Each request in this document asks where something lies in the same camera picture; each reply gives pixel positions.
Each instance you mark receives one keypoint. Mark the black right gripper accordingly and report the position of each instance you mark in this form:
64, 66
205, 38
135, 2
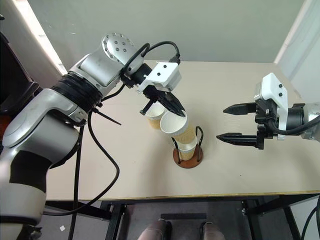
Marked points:
265, 125

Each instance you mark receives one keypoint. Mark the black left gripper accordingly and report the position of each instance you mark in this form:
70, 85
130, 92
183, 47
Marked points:
156, 95

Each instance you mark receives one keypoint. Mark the brown ribbed paper cup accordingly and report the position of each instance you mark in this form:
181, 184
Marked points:
186, 133
188, 145
153, 122
186, 155

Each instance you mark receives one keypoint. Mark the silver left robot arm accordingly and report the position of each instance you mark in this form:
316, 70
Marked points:
37, 117

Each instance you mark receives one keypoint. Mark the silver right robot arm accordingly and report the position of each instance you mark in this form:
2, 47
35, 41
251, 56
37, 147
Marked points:
296, 117

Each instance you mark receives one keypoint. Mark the black zip tie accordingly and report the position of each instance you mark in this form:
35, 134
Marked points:
110, 119

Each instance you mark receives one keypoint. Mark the black flat floor plate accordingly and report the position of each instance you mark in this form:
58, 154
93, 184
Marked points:
183, 216

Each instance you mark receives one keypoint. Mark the dark rounded foot shape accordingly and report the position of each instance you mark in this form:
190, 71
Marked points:
212, 232
153, 231

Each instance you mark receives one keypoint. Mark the black furniture piece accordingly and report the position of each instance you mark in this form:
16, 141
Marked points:
12, 75

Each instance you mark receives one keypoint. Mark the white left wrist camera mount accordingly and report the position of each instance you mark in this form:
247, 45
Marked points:
165, 72

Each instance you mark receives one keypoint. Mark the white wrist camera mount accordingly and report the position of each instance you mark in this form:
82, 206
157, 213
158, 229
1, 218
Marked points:
272, 85
165, 72

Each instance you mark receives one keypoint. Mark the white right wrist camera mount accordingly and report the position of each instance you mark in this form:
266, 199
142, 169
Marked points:
272, 85

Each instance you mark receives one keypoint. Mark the black metal table frame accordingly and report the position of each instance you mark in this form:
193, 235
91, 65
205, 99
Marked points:
117, 220

